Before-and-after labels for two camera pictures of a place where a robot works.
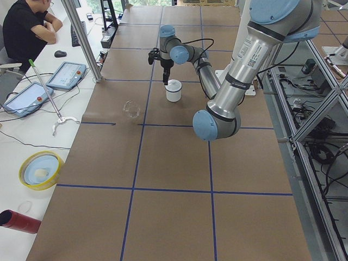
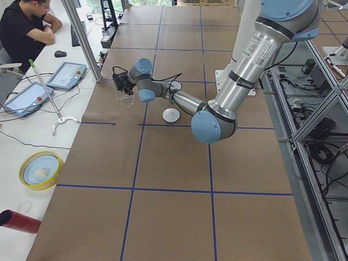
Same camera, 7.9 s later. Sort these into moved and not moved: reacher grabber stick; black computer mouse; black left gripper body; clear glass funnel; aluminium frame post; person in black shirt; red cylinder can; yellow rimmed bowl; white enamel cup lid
Moved: black left gripper body; white enamel cup lid; clear glass funnel
Not moved: yellow rimmed bowl; aluminium frame post; red cylinder can; black computer mouse; person in black shirt; reacher grabber stick
